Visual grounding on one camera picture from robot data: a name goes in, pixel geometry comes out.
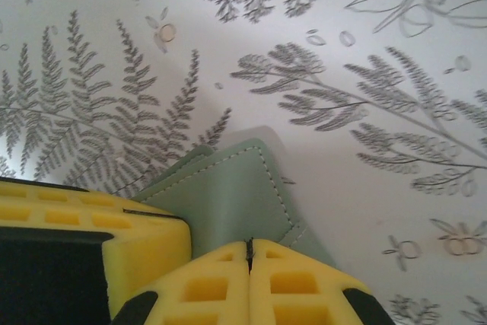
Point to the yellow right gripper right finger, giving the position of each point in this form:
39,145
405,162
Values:
304,302

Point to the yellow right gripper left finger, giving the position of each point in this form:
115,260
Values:
213,294

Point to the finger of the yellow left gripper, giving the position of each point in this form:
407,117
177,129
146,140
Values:
76,195
152,249

